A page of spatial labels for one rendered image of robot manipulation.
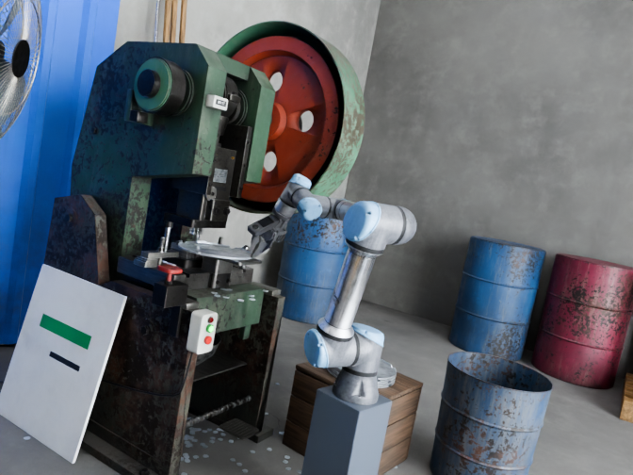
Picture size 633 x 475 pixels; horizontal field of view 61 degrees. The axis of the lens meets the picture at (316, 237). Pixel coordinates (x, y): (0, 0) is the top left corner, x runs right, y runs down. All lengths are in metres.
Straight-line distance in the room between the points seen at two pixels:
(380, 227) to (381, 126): 3.97
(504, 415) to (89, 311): 1.60
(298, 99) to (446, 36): 3.20
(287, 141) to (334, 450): 1.27
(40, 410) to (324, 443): 1.08
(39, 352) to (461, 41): 4.30
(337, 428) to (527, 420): 0.82
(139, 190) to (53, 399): 0.83
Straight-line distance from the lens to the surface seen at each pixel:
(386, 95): 5.48
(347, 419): 1.76
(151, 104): 1.92
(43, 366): 2.33
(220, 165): 2.08
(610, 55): 5.07
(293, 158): 2.33
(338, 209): 1.86
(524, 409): 2.26
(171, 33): 3.36
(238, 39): 2.58
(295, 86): 2.39
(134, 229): 2.19
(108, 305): 2.09
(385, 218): 1.51
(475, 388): 2.23
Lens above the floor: 1.13
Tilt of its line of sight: 6 degrees down
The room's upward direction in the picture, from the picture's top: 10 degrees clockwise
